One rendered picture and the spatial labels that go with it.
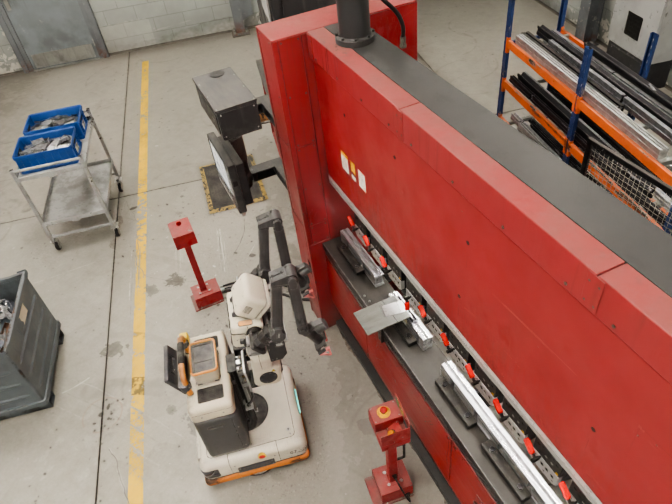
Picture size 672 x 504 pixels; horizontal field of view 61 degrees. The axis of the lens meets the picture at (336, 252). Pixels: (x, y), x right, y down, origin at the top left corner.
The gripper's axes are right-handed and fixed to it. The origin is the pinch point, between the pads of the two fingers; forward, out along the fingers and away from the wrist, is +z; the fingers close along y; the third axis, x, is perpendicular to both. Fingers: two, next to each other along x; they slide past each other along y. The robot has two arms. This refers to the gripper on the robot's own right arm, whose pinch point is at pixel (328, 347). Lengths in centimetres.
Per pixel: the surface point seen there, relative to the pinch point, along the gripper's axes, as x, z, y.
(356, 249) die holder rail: -30, 18, 72
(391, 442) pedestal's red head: -5, 33, -48
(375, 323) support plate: -25.8, 12.7, 7.3
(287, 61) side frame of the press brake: -65, -99, 95
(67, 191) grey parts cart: 208, -31, 317
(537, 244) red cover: -111, -82, -78
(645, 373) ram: -114, -66, -120
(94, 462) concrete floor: 192, 14, 32
